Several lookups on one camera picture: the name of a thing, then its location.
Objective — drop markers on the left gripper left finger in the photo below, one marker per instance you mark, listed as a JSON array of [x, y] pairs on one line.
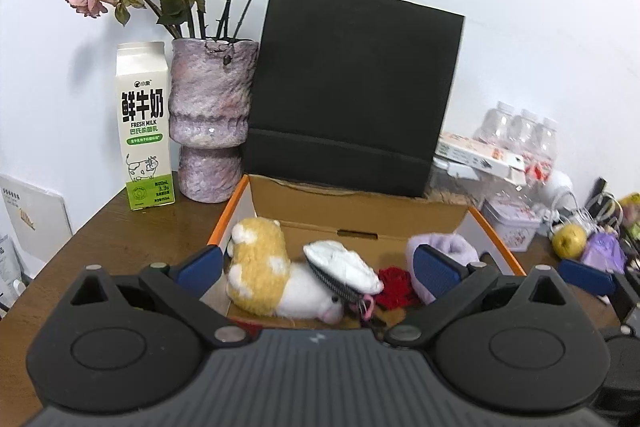
[[177, 291]]

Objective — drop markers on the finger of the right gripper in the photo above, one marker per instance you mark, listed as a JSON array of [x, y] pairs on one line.
[[594, 281]]

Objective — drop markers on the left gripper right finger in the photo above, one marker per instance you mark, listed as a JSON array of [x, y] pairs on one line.
[[418, 327]]

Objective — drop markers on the purple fluffy headband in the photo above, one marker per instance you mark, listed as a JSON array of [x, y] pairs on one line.
[[437, 263]]

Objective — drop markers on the red fabric rose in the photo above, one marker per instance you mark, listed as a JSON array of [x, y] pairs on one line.
[[397, 290]]

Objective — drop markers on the yellow white plush toy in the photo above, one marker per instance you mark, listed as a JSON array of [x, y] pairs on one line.
[[264, 281]]

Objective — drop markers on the white zipper pouch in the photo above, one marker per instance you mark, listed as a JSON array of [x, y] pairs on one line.
[[343, 271]]

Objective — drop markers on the green apple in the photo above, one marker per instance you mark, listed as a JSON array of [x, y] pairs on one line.
[[569, 242]]

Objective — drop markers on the purple tissue pack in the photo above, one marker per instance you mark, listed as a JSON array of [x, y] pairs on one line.
[[603, 252]]

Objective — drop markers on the white tin box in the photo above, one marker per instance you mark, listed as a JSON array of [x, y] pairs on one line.
[[513, 221]]

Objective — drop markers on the colourful snack packet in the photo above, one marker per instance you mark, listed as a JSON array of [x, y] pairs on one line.
[[631, 209]]

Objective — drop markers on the red cardboard box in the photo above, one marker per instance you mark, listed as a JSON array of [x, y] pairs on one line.
[[377, 226]]

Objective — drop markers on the flat white red box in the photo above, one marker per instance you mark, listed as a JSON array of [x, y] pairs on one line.
[[487, 158]]

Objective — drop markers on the right water bottle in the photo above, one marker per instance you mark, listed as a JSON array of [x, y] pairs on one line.
[[546, 148]]

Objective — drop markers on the water bottle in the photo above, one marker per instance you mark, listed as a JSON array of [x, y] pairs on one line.
[[520, 130], [495, 125], [546, 148]]

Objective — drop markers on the middle water bottle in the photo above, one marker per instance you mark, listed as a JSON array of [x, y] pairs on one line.
[[520, 130]]

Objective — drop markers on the left water bottle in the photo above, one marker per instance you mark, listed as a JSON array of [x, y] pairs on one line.
[[495, 125]]

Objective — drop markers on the white board on floor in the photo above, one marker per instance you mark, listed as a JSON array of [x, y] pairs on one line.
[[39, 229]]

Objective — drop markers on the purple textured vase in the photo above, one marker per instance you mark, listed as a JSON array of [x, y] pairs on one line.
[[209, 105]]

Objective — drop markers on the black paper bag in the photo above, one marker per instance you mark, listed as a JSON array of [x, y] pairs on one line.
[[351, 93]]

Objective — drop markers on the white green milk carton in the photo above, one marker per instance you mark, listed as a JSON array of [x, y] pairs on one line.
[[142, 88]]

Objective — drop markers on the white charger with cable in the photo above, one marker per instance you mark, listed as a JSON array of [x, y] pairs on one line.
[[601, 211]]

